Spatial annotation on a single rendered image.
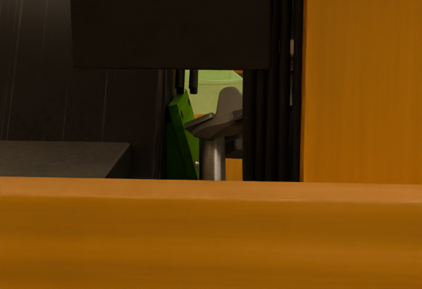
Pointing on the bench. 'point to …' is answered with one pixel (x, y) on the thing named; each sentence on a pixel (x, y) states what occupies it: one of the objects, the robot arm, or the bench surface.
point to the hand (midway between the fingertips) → (208, 145)
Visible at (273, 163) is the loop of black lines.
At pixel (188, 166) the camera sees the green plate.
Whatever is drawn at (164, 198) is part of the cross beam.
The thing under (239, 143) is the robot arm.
